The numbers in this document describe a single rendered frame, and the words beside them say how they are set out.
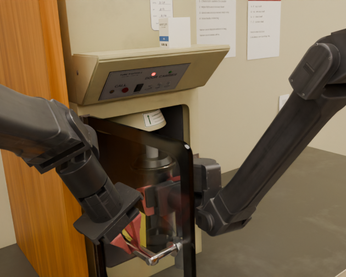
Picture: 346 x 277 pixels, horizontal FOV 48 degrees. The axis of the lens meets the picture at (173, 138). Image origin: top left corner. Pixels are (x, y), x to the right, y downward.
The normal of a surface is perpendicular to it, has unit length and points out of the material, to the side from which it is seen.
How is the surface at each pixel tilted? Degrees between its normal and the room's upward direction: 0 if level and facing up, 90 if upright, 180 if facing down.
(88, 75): 90
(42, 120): 64
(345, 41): 86
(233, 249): 0
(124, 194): 27
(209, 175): 81
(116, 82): 135
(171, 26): 90
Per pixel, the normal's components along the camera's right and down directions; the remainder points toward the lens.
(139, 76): 0.45, 0.82
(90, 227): -0.36, -0.76
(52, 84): 0.59, 0.20
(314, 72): -0.87, 0.10
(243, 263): -0.04, -0.96
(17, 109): 0.91, -0.42
